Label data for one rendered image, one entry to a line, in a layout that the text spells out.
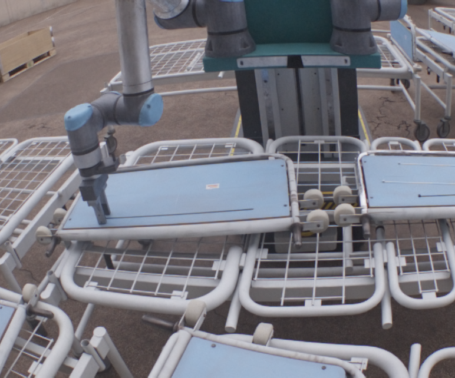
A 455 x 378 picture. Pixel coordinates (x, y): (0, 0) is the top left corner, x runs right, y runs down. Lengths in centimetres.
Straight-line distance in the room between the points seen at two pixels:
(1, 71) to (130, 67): 583
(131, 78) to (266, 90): 80
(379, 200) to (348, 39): 61
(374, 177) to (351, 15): 58
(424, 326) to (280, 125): 106
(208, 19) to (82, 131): 65
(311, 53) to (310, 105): 39
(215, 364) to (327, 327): 85
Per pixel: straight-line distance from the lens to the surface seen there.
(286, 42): 175
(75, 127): 123
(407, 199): 131
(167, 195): 142
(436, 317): 176
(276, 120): 192
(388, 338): 166
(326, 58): 161
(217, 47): 161
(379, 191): 134
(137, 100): 122
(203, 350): 92
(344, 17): 159
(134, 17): 118
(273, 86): 186
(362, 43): 160
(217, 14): 159
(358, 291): 123
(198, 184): 145
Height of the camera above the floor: 132
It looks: 33 degrees down
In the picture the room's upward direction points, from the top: 9 degrees counter-clockwise
